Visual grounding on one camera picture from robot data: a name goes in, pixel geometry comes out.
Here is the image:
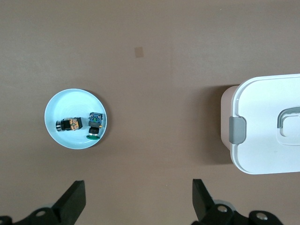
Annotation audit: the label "light blue round plate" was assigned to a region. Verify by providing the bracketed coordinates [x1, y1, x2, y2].
[44, 88, 109, 150]

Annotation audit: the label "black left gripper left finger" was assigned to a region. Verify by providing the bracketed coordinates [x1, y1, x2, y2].
[0, 180, 86, 225]

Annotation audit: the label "blue green push-button switch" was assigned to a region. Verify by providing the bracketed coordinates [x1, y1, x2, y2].
[85, 112, 104, 141]

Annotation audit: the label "orange push-button switch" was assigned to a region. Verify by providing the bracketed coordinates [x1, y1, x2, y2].
[55, 117, 83, 132]

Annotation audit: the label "white lunch box grey clips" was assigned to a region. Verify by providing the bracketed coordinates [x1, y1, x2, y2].
[220, 73, 300, 175]

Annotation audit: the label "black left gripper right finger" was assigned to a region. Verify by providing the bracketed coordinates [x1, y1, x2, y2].
[190, 179, 285, 225]

